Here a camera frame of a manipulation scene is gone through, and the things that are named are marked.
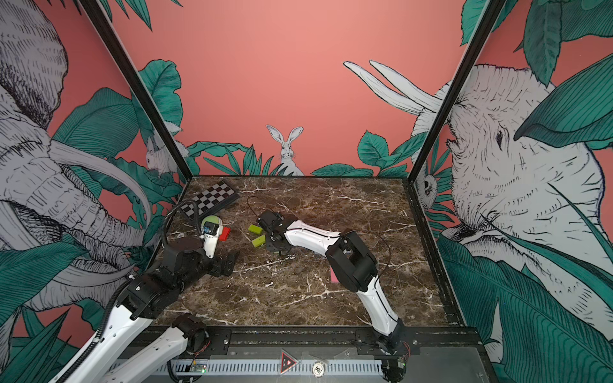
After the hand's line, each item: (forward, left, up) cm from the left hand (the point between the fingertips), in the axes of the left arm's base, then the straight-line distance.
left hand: (228, 245), depth 72 cm
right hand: (+10, -11, -18) cm, 23 cm away
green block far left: (+19, -2, -22) cm, 29 cm away
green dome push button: (+24, +17, -19) cm, 35 cm away
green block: (+13, -4, -21) cm, 25 cm away
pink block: (-4, -34, -21) cm, 40 cm away
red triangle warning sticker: (-29, -17, -20) cm, 40 cm away
